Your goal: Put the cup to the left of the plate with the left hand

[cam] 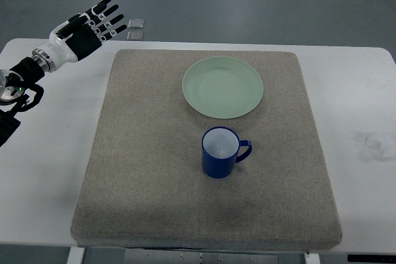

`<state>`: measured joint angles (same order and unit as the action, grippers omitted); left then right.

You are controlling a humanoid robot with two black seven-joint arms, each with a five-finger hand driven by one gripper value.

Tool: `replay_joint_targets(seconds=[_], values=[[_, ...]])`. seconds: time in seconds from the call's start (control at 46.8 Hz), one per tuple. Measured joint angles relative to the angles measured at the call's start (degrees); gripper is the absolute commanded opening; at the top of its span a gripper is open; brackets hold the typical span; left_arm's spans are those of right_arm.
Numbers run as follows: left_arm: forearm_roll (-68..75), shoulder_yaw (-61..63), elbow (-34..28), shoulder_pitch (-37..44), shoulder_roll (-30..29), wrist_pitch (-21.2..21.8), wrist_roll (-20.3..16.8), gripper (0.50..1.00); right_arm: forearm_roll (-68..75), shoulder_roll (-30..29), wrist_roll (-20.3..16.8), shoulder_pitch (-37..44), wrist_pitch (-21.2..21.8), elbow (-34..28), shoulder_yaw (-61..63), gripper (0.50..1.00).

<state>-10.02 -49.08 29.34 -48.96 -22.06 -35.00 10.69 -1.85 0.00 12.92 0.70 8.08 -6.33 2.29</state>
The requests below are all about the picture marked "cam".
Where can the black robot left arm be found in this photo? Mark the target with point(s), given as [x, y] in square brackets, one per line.
[20, 89]

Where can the light green plate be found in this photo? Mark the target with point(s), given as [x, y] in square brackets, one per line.
[222, 87]

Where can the upper floor socket plate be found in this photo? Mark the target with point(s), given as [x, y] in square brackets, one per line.
[135, 23]

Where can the lower floor socket plate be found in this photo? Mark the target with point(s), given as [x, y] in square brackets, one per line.
[135, 36]

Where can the floor socket plate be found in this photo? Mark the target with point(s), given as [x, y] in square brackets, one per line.
[135, 36]
[135, 23]

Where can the blue enamel cup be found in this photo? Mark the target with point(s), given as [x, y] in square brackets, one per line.
[221, 150]

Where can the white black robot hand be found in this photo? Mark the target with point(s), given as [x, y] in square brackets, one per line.
[83, 34]

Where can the metal table frame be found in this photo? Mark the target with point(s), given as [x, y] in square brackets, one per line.
[174, 256]

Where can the beige felt mat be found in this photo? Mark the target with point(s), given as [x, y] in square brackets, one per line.
[162, 175]

